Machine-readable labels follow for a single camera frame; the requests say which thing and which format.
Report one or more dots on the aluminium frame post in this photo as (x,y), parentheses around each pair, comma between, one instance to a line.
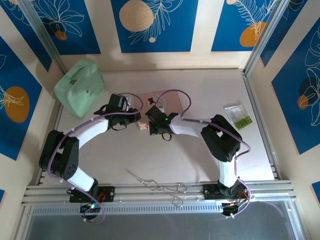
(265,32)
(42,32)

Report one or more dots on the pink tin box with couple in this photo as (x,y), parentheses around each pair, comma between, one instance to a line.
(175,105)

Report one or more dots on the green block strip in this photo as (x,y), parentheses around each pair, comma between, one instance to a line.
(244,121)

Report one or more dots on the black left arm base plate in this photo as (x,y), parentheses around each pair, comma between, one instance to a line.
(107,193)

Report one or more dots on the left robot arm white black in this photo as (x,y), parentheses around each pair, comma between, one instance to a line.
(90,130)

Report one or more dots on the aluminium frame rail wide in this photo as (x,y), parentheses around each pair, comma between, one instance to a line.
(137,198)

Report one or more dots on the clear plastic packet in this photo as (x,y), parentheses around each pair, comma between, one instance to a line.
(235,110)

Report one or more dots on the grey metal sheet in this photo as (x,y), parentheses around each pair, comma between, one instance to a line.
(162,227)

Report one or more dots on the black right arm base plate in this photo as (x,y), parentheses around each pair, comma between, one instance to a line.
(210,192)

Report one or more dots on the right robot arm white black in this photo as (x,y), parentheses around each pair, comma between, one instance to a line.
(185,130)

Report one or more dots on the aluminium side rail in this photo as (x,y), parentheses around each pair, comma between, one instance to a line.
(257,112)
(57,120)

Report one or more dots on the mint green fabric pouch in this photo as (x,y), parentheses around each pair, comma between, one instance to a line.
(80,87)

